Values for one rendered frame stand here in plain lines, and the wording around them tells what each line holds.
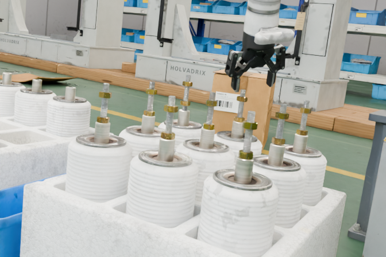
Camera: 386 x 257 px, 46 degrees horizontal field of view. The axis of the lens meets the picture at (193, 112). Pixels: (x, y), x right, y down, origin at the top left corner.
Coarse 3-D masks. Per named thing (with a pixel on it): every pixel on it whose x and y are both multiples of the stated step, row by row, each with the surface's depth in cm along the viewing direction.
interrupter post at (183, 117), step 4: (180, 112) 88; (184, 112) 88; (188, 112) 88; (180, 116) 88; (184, 116) 88; (188, 116) 88; (180, 120) 88; (184, 120) 88; (188, 120) 89; (180, 124) 88; (184, 124) 88
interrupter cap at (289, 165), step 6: (258, 156) 70; (264, 156) 70; (258, 162) 66; (264, 162) 68; (288, 162) 68; (294, 162) 68; (264, 168) 64; (270, 168) 64; (276, 168) 64; (282, 168) 64; (288, 168) 65; (294, 168) 65; (300, 168) 66
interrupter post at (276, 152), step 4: (272, 144) 67; (272, 148) 66; (276, 148) 66; (280, 148) 66; (284, 148) 66; (272, 152) 66; (276, 152) 66; (280, 152) 66; (268, 156) 67; (272, 156) 66; (276, 156) 66; (280, 156) 66; (268, 160) 67; (272, 160) 66; (276, 160) 66; (280, 160) 66; (272, 164) 66; (276, 164) 66; (280, 164) 66
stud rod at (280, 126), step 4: (284, 104) 66; (280, 108) 66; (284, 108) 66; (280, 112) 66; (284, 112) 66; (280, 120) 66; (284, 120) 66; (280, 124) 66; (280, 128) 66; (276, 132) 67; (280, 132) 66; (276, 136) 67; (280, 136) 66
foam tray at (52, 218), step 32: (32, 192) 66; (64, 192) 66; (32, 224) 67; (64, 224) 63; (96, 224) 60; (128, 224) 58; (192, 224) 60; (320, 224) 66; (32, 256) 67; (64, 256) 64; (96, 256) 61; (128, 256) 58; (160, 256) 55; (192, 256) 53; (224, 256) 52; (288, 256) 54; (320, 256) 70
